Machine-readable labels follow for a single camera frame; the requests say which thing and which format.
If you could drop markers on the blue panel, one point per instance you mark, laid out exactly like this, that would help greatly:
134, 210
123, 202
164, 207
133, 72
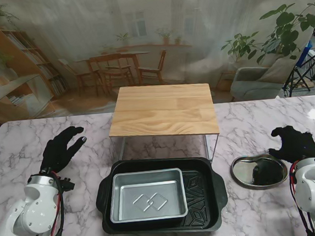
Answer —
305, 54

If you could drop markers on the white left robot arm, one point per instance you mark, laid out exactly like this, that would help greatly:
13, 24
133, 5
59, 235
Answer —
31, 217

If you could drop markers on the kidney-shaped steel dish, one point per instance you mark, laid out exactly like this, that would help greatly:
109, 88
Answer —
247, 171

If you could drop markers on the silver rectangular baking tin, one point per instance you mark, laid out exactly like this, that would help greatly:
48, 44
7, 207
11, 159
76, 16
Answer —
148, 199

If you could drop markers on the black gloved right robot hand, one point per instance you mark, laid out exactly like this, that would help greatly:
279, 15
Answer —
297, 144

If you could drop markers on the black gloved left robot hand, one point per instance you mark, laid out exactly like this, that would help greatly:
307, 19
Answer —
57, 154

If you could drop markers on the black tripod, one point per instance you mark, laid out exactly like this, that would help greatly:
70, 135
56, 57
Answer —
306, 69

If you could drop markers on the wooden shelf with metal legs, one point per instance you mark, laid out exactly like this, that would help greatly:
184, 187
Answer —
162, 112

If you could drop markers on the printed room scene backdrop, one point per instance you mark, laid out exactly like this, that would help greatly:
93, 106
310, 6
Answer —
138, 28

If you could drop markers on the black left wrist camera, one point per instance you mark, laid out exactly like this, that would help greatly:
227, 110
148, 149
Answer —
67, 184

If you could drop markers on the large black patterned baking tray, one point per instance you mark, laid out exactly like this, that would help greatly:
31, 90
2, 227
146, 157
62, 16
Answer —
203, 196

